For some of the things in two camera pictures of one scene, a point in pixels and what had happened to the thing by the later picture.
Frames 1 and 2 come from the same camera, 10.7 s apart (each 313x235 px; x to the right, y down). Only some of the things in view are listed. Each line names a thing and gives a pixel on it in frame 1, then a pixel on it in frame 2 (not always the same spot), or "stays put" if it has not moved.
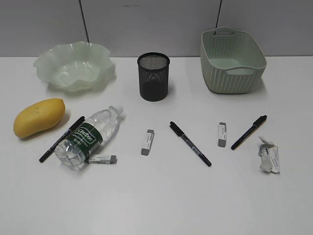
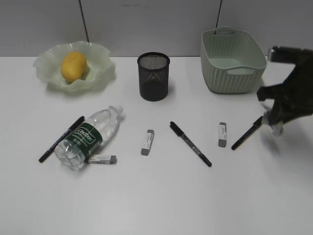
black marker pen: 80,120 stays put
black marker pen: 260,120 stays put
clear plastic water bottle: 99,128 stays put
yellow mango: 38,115 → 74,66
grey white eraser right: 222,136 stays put
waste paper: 269,152 → 278,129
